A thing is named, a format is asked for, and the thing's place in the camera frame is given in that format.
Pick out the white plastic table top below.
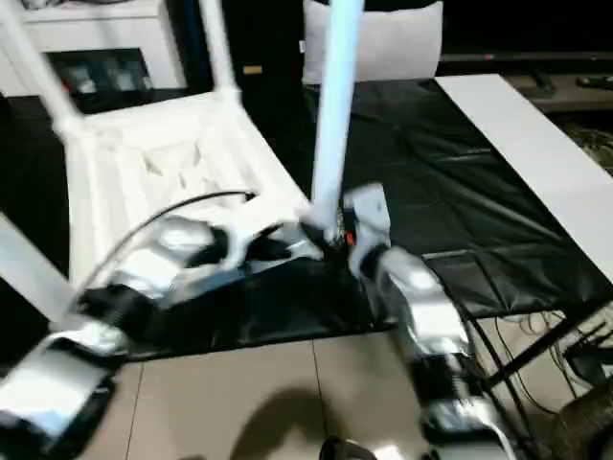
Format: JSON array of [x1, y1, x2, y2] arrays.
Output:
[[59, 88, 327, 301]]

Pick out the black mat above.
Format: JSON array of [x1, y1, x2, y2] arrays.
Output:
[[0, 79, 613, 358]]

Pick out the grey cushion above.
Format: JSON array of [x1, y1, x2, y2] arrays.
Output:
[[302, 0, 444, 85]]

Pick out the white flat panel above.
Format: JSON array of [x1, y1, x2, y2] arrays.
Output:
[[434, 75, 613, 260]]

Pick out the black robot right foot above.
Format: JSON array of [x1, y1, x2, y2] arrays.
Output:
[[320, 436, 375, 460]]

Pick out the black bar with red light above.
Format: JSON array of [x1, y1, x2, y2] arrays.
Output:
[[440, 51, 613, 63]]

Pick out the grey low tv bench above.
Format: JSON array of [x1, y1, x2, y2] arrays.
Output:
[[507, 71, 613, 114]]

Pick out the white cabinet with glass doors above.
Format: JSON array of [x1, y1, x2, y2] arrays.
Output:
[[0, 0, 188, 97]]

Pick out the black object with white label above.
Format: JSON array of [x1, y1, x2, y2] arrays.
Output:
[[567, 352, 613, 384]]

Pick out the brown woven pouf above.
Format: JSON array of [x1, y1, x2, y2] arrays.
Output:
[[557, 382, 613, 460]]

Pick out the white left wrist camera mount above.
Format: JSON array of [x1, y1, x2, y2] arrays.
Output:
[[222, 218, 284, 269]]

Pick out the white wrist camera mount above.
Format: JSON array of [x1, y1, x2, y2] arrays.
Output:
[[222, 218, 284, 269], [342, 181, 392, 282]]

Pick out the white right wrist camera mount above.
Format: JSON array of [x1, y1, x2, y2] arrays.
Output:
[[342, 181, 392, 282]]

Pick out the thin grey floor cable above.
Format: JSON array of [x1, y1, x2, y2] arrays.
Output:
[[492, 310, 576, 413]]

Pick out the black metal frame bar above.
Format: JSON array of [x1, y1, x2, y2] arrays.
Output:
[[483, 313, 583, 392]]

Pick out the tangled grey cables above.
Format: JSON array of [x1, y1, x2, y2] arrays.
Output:
[[564, 122, 613, 169]]

